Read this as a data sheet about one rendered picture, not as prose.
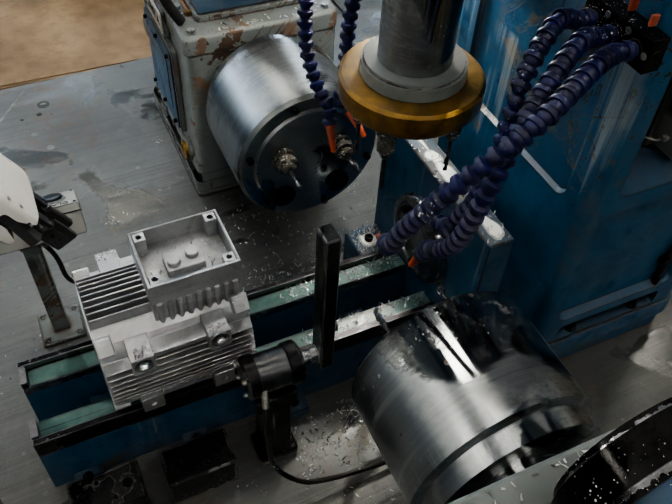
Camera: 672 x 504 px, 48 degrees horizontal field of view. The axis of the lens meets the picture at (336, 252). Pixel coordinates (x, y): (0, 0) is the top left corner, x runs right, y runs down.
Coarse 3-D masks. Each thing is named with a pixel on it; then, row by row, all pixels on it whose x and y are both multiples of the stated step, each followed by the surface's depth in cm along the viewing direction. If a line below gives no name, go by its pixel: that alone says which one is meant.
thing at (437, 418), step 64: (384, 320) 99; (448, 320) 87; (512, 320) 89; (384, 384) 88; (448, 384) 83; (512, 384) 81; (576, 384) 86; (384, 448) 89; (448, 448) 80; (512, 448) 78
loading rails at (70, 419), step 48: (288, 288) 121; (384, 288) 128; (288, 336) 126; (336, 336) 114; (48, 384) 108; (96, 384) 113; (192, 384) 107; (240, 384) 110; (48, 432) 102; (96, 432) 103; (144, 432) 109; (192, 432) 114
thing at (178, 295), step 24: (192, 216) 99; (216, 216) 99; (144, 240) 96; (168, 240) 100; (192, 240) 100; (216, 240) 100; (144, 264) 97; (168, 264) 95; (192, 264) 96; (216, 264) 98; (240, 264) 95; (168, 288) 92; (192, 288) 94; (216, 288) 96; (240, 288) 98; (168, 312) 95; (192, 312) 97
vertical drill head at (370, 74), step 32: (384, 0) 82; (416, 0) 79; (448, 0) 79; (384, 32) 84; (416, 32) 82; (448, 32) 83; (352, 64) 91; (384, 64) 87; (416, 64) 85; (448, 64) 87; (352, 96) 87; (384, 96) 87; (416, 96) 85; (448, 96) 87; (480, 96) 88; (384, 128) 87; (416, 128) 86; (448, 128) 87; (384, 160) 94; (448, 160) 99
